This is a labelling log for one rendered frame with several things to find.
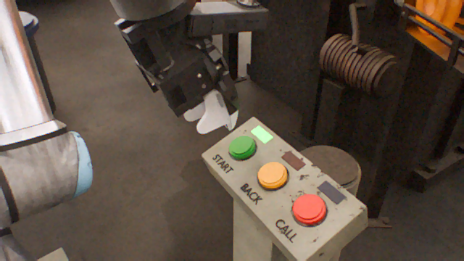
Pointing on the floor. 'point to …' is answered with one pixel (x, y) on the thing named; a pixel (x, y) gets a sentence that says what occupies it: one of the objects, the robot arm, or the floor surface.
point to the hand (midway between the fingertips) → (231, 119)
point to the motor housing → (349, 87)
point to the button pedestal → (280, 204)
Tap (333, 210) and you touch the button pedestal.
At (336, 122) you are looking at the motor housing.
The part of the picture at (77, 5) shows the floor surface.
